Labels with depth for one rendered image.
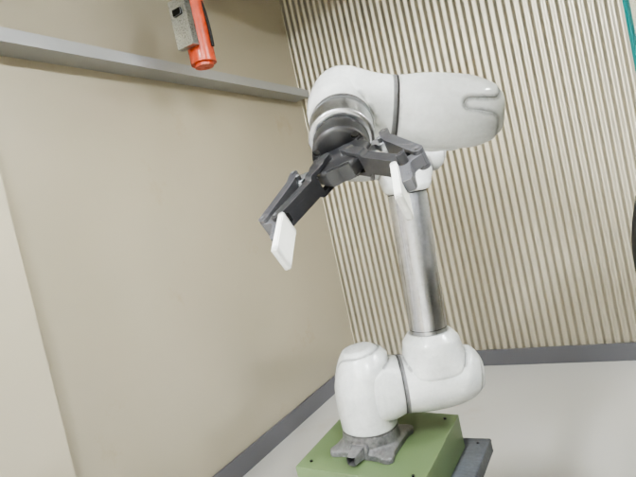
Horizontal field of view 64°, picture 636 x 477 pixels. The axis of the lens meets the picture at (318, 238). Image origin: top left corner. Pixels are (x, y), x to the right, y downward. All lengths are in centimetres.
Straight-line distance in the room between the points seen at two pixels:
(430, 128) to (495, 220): 317
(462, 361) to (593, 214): 258
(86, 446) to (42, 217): 101
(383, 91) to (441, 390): 86
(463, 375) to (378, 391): 22
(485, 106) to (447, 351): 75
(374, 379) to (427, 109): 80
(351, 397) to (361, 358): 10
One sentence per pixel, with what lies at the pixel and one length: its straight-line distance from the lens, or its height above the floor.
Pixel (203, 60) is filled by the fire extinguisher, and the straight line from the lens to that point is 289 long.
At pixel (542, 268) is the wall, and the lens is 392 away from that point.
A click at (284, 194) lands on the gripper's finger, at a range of 61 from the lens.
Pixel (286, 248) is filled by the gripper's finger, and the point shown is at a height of 137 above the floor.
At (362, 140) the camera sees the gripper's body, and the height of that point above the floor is 148.
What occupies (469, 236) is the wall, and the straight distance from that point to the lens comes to 396.
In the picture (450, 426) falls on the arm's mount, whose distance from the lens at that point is 155.
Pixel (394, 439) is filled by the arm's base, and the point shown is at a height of 78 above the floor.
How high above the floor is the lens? 140
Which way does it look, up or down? 3 degrees down
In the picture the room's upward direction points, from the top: 12 degrees counter-clockwise
